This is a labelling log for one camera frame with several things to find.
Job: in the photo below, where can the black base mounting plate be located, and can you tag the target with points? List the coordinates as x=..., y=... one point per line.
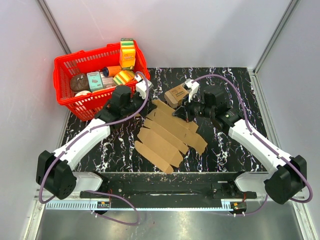
x=215, y=185

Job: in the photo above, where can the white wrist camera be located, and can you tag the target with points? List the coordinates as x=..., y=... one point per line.
x=192, y=87
x=143, y=85

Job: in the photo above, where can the kitchen scouring pads pack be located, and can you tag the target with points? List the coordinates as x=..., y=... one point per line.
x=174, y=97

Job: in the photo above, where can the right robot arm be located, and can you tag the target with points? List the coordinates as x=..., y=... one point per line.
x=285, y=175

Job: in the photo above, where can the brown round bread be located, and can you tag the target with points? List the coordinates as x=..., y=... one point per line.
x=79, y=83

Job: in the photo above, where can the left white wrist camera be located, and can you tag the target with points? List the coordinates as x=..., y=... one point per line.
x=143, y=85

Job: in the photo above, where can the yellow green striped sponge pack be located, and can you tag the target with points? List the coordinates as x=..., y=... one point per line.
x=123, y=77

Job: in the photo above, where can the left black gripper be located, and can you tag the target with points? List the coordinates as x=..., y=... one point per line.
x=148, y=109

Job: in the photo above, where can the teal small box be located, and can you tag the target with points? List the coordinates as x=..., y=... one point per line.
x=94, y=81

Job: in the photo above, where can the orange yellow juice carton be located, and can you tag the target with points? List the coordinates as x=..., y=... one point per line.
x=127, y=54

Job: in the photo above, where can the white round item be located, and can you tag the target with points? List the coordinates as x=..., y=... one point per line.
x=82, y=93

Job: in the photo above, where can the brown cardboard box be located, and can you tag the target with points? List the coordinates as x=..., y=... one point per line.
x=164, y=138

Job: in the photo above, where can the orange cylindrical can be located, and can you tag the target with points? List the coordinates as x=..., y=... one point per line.
x=111, y=71

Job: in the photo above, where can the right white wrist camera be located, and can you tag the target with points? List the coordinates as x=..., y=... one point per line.
x=192, y=87

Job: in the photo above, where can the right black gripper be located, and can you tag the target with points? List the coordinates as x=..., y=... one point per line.
x=184, y=112

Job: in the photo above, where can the pink packaged item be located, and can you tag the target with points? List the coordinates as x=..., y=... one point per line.
x=108, y=82

